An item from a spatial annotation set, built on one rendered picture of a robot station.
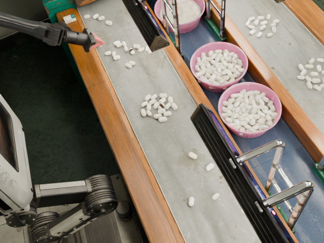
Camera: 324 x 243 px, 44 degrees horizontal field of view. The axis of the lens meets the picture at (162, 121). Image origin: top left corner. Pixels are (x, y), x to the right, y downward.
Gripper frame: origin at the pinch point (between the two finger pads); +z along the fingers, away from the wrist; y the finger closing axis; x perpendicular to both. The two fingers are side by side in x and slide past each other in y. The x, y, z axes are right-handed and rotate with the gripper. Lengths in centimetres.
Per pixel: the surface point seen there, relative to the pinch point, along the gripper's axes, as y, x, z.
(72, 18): 33.3, 11.4, -0.8
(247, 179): -98, -31, -3
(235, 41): -20, -30, 52
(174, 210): -84, 10, 5
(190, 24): 2.5, -20.1, 43.6
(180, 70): -24.7, -10.3, 27.7
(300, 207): -108, -28, 19
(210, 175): -77, -2, 20
